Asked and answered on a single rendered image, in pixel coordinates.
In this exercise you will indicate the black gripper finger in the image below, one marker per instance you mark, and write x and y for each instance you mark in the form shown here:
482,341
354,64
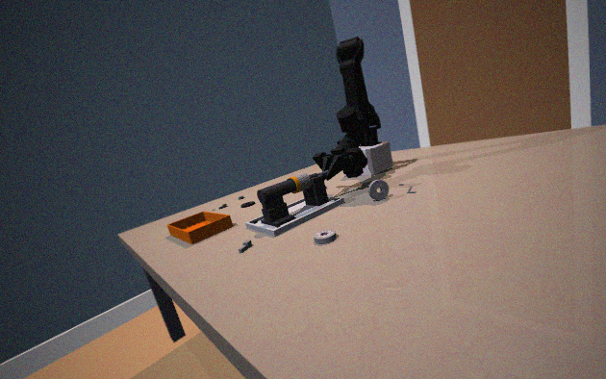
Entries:
326,163
337,165

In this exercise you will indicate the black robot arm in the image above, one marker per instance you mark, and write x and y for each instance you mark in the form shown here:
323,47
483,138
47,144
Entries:
359,114

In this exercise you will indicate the orange-brown open tray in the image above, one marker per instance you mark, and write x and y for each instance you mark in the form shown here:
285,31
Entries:
198,227

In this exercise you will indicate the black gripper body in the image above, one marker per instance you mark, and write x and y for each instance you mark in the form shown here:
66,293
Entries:
349,149

